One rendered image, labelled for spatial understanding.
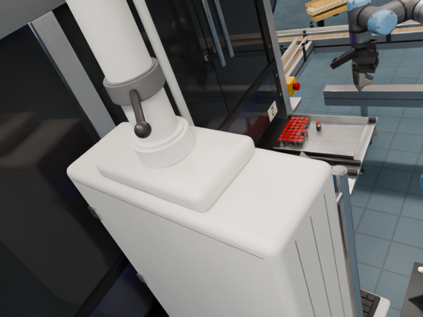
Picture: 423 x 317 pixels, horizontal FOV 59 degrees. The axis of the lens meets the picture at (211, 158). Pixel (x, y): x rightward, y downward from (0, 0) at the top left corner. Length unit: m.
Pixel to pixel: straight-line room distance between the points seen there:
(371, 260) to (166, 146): 1.89
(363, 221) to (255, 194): 2.00
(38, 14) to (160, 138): 0.39
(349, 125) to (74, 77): 1.24
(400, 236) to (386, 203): 0.27
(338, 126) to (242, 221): 1.30
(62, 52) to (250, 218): 0.55
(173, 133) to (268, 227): 0.21
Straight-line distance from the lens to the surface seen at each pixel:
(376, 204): 2.60
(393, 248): 2.39
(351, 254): 0.81
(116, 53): 0.52
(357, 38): 1.46
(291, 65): 2.26
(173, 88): 1.00
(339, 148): 1.64
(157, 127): 0.57
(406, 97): 2.61
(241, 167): 0.58
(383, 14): 1.33
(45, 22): 0.85
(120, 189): 0.66
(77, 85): 0.88
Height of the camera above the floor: 1.92
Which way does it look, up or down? 36 degrees down
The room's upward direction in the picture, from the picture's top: 21 degrees counter-clockwise
